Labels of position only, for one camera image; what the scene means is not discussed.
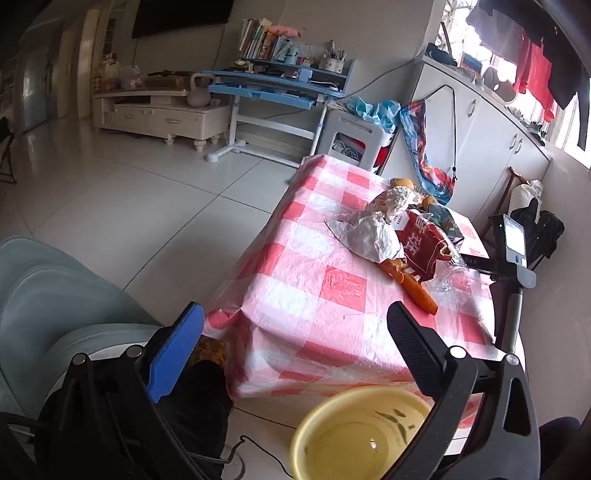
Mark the black hanging garment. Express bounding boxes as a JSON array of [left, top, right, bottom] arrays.
[[466, 0, 591, 109]]

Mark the smartphone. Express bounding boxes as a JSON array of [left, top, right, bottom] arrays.
[[502, 213, 529, 268]]

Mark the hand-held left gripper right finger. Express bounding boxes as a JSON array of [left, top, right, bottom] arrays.
[[383, 301, 541, 480]]

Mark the black bag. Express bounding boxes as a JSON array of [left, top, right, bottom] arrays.
[[41, 336, 234, 480]]

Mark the pile of plush toys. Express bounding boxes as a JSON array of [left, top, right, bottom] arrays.
[[95, 53, 144, 90]]

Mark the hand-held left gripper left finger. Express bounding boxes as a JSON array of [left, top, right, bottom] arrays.
[[48, 301, 208, 480]]

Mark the row of books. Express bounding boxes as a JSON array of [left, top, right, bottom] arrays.
[[238, 18, 282, 61]]

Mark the white sack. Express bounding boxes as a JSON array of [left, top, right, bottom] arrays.
[[508, 180, 546, 215]]

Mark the cream television cabinet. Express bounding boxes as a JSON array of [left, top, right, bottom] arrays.
[[92, 76, 232, 151]]

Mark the printed paper food bag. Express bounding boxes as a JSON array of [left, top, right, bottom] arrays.
[[367, 187, 423, 227]]

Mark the red hanging garment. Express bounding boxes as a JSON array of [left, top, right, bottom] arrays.
[[512, 34, 559, 123]]

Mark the yellow plastic basin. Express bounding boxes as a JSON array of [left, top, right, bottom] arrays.
[[290, 387, 437, 480]]

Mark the white cabinet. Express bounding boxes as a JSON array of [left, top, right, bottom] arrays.
[[376, 55, 552, 241]]

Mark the large white paper towel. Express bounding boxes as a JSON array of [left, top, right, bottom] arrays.
[[325, 213, 404, 264]]

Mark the black cable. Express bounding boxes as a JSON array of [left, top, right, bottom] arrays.
[[203, 436, 296, 478]]

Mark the black television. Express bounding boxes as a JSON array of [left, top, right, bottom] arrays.
[[131, 0, 236, 40]]

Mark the colourful printed bag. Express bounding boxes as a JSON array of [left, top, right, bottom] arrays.
[[399, 100, 457, 206]]

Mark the blue study desk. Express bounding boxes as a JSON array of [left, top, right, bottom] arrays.
[[201, 58, 356, 164]]

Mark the white pen holder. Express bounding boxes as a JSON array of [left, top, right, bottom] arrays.
[[320, 41, 347, 75]]

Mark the wooden chair with black clothes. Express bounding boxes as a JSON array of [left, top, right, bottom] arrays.
[[510, 198, 566, 271]]

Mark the black tripod stand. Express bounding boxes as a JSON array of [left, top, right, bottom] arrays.
[[459, 213, 539, 356]]

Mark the white plastic stool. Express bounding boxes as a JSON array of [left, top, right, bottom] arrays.
[[308, 108, 398, 171]]

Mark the blue plastic bag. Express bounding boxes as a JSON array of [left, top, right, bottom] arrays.
[[344, 98, 402, 132]]

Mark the red snack bag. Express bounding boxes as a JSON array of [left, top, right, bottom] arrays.
[[396, 209, 455, 283]]

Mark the long orange carrot piece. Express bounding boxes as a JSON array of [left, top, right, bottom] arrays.
[[401, 272, 438, 315]]

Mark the black cord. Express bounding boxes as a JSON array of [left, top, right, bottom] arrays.
[[413, 84, 460, 185]]

